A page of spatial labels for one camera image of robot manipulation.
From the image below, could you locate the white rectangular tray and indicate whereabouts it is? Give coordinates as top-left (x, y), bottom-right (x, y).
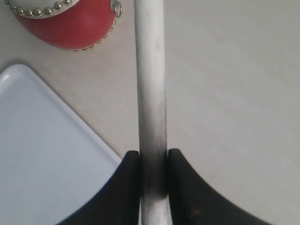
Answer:
top-left (0, 64), bottom-right (121, 225)

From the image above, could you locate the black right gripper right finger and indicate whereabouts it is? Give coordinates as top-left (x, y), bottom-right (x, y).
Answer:
top-left (167, 149), bottom-right (266, 225)

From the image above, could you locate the white wooden drumstick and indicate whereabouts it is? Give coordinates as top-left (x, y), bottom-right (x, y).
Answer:
top-left (134, 0), bottom-right (172, 225)

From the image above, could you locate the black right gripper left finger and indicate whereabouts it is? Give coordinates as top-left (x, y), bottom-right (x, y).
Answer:
top-left (59, 150), bottom-right (141, 225)

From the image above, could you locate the small red drum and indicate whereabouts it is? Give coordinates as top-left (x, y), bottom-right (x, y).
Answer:
top-left (4, 0), bottom-right (122, 52)

